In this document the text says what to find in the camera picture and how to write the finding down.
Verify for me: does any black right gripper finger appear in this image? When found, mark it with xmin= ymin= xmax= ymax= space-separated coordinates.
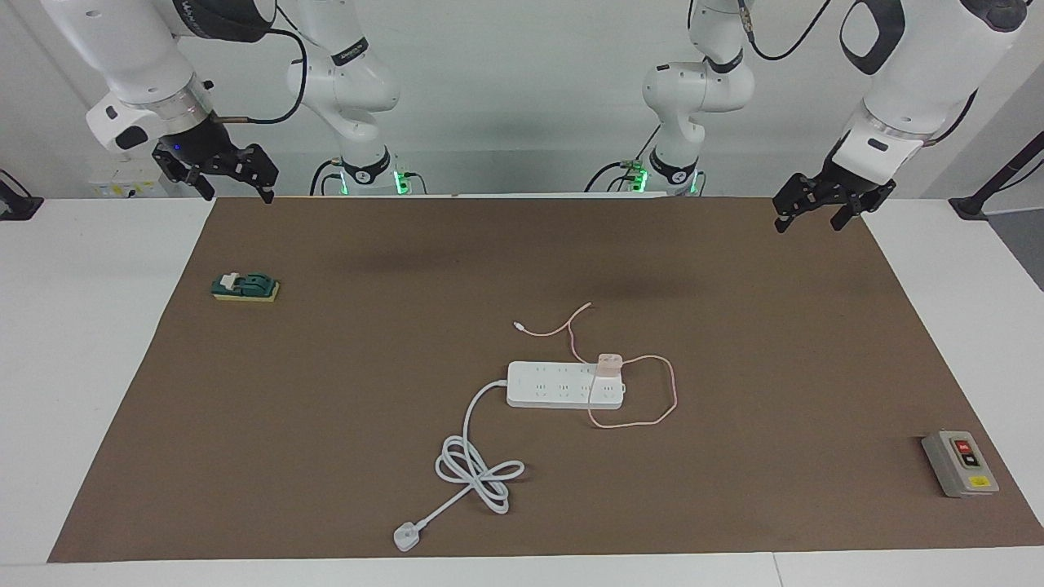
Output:
xmin=243 ymin=143 xmax=279 ymax=205
xmin=186 ymin=163 xmax=218 ymax=202

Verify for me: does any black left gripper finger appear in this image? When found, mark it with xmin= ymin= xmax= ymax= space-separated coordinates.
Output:
xmin=830 ymin=194 xmax=870 ymax=232
xmin=772 ymin=174 xmax=821 ymax=235

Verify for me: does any pink charging cable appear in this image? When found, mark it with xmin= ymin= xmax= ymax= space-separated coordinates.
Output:
xmin=514 ymin=302 xmax=679 ymax=430

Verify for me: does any white power strip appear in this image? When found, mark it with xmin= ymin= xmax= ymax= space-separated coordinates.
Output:
xmin=506 ymin=361 xmax=626 ymax=410

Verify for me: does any brown table mat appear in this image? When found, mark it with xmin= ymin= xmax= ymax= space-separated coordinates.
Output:
xmin=47 ymin=196 xmax=1044 ymax=563

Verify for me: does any black base cable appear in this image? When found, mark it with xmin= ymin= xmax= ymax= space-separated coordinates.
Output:
xmin=308 ymin=159 xmax=348 ymax=196
xmin=583 ymin=122 xmax=663 ymax=194

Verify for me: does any white wall socket box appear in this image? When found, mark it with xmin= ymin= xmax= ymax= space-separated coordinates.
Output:
xmin=88 ymin=159 xmax=169 ymax=199

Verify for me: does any green knife switch yellow base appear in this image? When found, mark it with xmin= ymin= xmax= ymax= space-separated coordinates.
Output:
xmin=211 ymin=271 xmax=281 ymax=303

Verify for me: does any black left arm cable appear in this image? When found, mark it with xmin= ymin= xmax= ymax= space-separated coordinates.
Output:
xmin=738 ymin=0 xmax=978 ymax=149

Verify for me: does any black clamp mount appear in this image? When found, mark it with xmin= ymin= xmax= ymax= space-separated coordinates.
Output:
xmin=0 ymin=169 xmax=44 ymax=222

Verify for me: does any grey on-off switch box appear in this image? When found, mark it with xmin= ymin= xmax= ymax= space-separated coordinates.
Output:
xmin=921 ymin=430 xmax=1001 ymax=498

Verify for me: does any white power cord with plug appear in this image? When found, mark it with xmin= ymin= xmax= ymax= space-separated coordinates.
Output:
xmin=393 ymin=379 xmax=526 ymax=554

